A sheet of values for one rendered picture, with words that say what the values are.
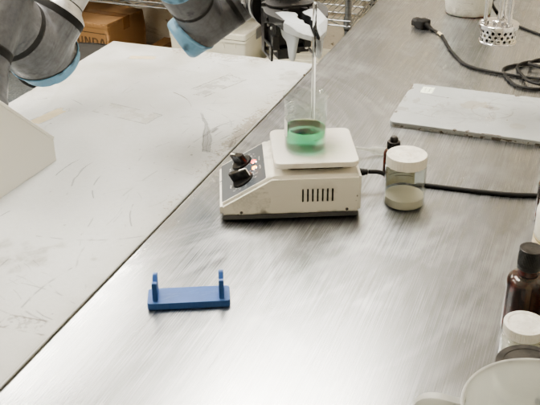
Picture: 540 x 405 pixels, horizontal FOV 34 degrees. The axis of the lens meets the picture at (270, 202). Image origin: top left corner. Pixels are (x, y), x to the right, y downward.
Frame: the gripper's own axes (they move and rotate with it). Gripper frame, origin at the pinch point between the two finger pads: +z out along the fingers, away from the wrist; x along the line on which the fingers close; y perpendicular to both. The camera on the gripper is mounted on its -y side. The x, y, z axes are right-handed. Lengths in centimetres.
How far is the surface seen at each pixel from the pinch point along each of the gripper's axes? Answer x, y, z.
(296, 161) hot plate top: 3.7, 17.0, 4.8
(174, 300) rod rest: 24.6, 24.4, 21.8
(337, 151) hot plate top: -2.8, 17.1, 3.2
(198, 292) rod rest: 21.5, 24.4, 21.2
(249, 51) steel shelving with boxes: -49, 84, -220
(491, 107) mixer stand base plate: -42, 25, -22
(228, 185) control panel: 12.2, 22.4, -1.0
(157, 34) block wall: -22, 95, -285
